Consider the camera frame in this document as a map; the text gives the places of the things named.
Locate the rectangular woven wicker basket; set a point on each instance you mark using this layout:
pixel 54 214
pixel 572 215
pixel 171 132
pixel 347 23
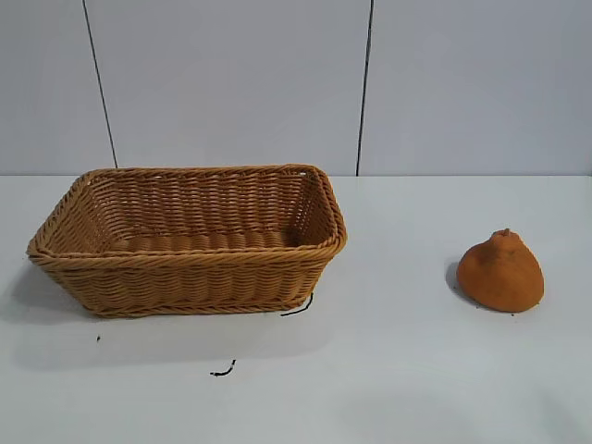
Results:
pixel 185 277

